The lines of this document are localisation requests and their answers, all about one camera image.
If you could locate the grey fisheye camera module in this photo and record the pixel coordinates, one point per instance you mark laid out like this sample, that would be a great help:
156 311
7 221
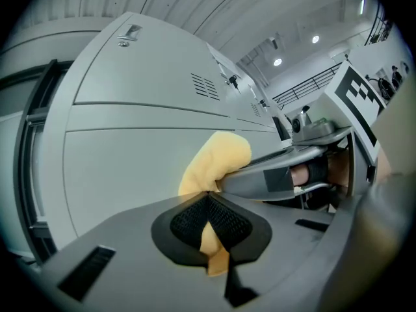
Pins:
300 123

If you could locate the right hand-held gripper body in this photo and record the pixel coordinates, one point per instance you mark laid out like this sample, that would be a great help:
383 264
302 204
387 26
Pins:
357 109

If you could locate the person's right hand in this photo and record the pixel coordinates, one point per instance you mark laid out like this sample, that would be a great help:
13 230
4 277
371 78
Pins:
338 171

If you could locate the white paper notice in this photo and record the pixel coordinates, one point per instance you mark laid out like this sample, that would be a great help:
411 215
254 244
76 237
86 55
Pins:
226 62

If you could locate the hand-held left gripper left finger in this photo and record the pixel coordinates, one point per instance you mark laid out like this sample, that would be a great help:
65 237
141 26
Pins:
130 245

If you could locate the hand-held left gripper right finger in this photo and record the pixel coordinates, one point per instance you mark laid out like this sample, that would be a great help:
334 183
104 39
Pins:
286 239

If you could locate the tube ceiling light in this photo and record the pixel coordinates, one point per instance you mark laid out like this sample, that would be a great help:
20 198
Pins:
362 5

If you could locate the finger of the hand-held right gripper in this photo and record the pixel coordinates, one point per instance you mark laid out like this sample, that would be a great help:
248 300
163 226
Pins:
247 184
292 156

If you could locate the black metal railing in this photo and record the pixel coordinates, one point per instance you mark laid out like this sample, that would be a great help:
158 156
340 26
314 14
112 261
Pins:
305 84

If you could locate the grey metal cabinet door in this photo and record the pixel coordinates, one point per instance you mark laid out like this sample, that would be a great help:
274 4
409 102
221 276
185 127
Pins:
123 161

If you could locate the black framed glass window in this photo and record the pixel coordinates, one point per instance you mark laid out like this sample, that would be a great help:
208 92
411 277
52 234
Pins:
22 174

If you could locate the round ceiling light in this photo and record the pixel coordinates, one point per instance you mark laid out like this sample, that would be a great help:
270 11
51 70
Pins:
315 39
277 61

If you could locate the yellow cloth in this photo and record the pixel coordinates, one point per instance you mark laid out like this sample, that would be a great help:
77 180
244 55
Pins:
214 161

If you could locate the grey metal locker cabinet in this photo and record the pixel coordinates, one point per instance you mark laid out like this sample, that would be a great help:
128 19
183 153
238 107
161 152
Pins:
146 76

